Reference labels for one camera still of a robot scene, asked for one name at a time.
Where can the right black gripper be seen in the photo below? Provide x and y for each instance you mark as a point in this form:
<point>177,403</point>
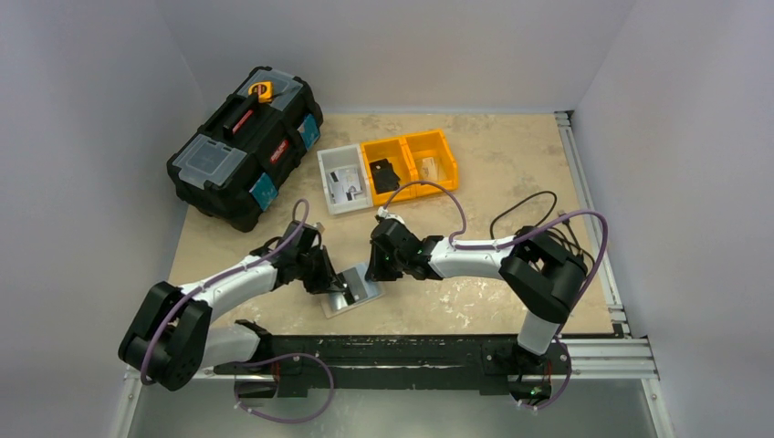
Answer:
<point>380,254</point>

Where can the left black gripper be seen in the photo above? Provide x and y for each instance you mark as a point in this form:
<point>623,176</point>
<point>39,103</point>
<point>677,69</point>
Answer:
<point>323,270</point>

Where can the gold credit card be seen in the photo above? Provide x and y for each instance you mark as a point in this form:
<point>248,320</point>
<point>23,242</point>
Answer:
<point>429,167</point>

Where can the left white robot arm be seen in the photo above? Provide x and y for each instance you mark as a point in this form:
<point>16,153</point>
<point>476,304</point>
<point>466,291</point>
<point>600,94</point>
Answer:
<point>171,336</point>

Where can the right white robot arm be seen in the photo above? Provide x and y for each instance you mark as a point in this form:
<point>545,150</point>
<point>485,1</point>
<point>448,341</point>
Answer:
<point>545,275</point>

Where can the black and white cards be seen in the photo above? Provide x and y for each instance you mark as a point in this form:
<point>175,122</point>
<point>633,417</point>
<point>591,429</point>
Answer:
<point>335,189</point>

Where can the white plastic bin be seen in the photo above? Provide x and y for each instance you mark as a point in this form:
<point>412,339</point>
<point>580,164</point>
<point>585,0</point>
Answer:
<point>340,158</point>

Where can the middle yellow plastic bin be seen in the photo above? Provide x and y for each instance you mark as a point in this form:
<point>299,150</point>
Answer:
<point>392,149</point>

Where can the yellow plastic bin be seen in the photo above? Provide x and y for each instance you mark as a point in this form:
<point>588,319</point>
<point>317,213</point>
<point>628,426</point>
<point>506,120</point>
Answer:
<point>392,149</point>
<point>432,143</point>

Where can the right yellow plastic bin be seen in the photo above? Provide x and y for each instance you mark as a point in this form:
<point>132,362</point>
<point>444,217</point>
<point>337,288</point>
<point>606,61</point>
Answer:
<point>432,143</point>

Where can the black plastic toolbox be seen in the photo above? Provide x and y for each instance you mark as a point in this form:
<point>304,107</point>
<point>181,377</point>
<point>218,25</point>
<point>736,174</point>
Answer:
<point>234,165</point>

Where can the yellow tape measure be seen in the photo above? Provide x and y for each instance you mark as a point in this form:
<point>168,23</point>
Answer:
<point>262,91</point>

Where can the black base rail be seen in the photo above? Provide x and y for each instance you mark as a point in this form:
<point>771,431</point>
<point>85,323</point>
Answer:
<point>487,364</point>

